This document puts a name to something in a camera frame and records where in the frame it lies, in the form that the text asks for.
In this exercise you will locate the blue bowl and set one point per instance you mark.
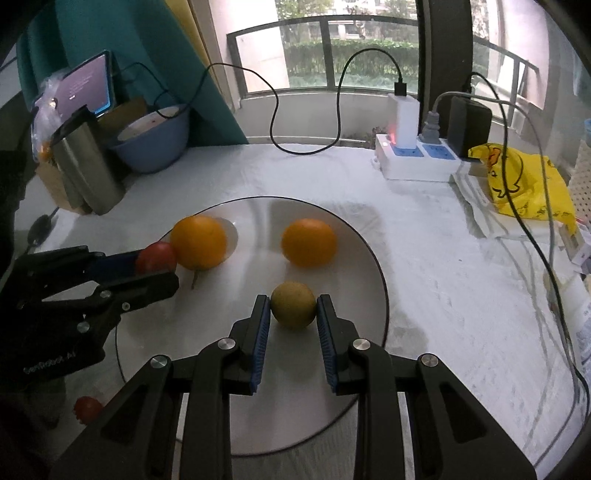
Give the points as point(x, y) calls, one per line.
point(152, 143)

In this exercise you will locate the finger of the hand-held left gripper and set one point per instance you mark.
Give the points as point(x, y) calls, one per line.
point(138, 288)
point(115, 265)

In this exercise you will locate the white charger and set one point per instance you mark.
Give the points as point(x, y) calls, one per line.
point(406, 120)

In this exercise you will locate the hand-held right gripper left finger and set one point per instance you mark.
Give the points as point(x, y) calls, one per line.
point(261, 341)

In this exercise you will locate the yellow plastic bag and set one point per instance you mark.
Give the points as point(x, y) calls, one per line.
point(531, 189)

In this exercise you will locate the teal curtain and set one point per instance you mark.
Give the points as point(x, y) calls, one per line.
point(138, 46)

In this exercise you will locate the small red fruit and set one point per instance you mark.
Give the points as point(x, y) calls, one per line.
point(87, 408)
point(156, 258)

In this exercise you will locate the yellow-green round fruit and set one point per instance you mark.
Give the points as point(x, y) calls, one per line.
point(293, 304)

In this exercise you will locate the white power strip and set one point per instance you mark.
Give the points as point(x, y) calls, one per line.
point(415, 161)

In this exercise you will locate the yellow curtain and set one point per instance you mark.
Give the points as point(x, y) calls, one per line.
point(178, 9)

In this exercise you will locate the tablet screen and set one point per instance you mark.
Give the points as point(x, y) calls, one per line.
point(87, 85)

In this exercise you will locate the clear plastic fruit bag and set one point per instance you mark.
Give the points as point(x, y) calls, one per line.
point(44, 120)

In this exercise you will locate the white perforated basket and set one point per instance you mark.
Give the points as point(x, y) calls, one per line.
point(582, 184)

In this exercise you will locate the black power adapter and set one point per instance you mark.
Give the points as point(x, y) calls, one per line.
point(468, 127)

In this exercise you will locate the small white box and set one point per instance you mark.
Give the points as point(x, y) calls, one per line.
point(575, 247)

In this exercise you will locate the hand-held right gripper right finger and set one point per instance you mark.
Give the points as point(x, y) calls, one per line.
point(325, 341)

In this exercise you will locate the black window frame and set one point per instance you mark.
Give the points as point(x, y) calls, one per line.
point(443, 46)

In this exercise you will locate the black round object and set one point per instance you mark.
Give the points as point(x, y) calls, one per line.
point(39, 228)

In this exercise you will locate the white round plate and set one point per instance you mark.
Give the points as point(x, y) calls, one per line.
point(258, 230)

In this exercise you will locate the balcony railing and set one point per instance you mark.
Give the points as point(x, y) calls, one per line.
point(323, 44)

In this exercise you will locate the large orange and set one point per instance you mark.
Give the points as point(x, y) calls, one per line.
point(199, 242)
point(309, 242)

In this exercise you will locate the stainless steel tumbler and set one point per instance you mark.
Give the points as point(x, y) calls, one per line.
point(87, 170)

